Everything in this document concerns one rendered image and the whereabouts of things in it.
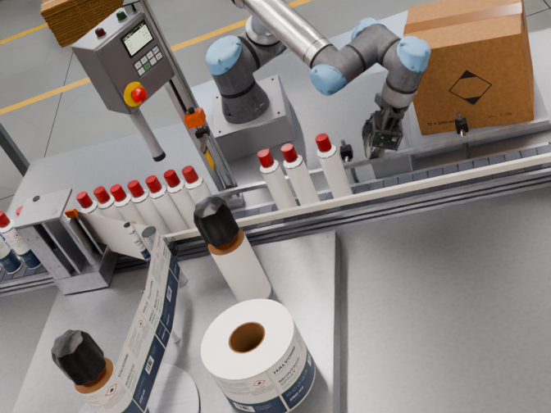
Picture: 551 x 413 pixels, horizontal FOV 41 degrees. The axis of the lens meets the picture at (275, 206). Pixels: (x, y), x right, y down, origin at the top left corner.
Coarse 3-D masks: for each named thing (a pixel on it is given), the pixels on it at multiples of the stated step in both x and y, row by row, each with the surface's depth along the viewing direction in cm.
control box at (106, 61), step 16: (112, 16) 179; (128, 16) 176; (144, 16) 176; (112, 32) 172; (80, 48) 172; (96, 48) 169; (112, 48) 172; (144, 48) 178; (160, 48) 181; (96, 64) 172; (112, 64) 172; (128, 64) 176; (160, 64) 182; (96, 80) 178; (112, 80) 174; (128, 80) 177; (144, 80) 180; (160, 80) 184; (112, 96) 178; (128, 96) 177; (128, 112) 180
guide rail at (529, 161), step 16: (528, 160) 177; (544, 160) 176; (448, 176) 182; (464, 176) 181; (480, 176) 181; (368, 192) 188; (384, 192) 186; (400, 192) 186; (288, 208) 194; (304, 208) 192; (320, 208) 191; (240, 224) 197
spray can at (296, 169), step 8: (288, 144) 184; (288, 152) 183; (296, 152) 185; (288, 160) 184; (296, 160) 185; (288, 168) 185; (296, 168) 185; (304, 168) 186; (296, 176) 186; (304, 176) 187; (296, 184) 188; (304, 184) 188; (312, 184) 191; (296, 192) 191; (304, 192) 190; (312, 192) 191; (304, 200) 192; (312, 200) 192
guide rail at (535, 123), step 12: (540, 120) 178; (480, 132) 182; (492, 132) 181; (504, 132) 181; (432, 144) 185; (444, 144) 184; (456, 144) 184; (396, 156) 188; (348, 168) 192; (288, 180) 196; (216, 192) 201; (228, 192) 200; (240, 192) 200
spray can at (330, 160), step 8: (320, 136) 182; (320, 144) 182; (328, 144) 182; (320, 152) 184; (328, 152) 183; (336, 152) 184; (320, 160) 185; (328, 160) 183; (336, 160) 184; (328, 168) 185; (336, 168) 186; (328, 176) 187; (336, 176) 187; (344, 176) 189; (336, 184) 189; (344, 184) 189; (336, 192) 190; (344, 192) 190; (352, 192) 193
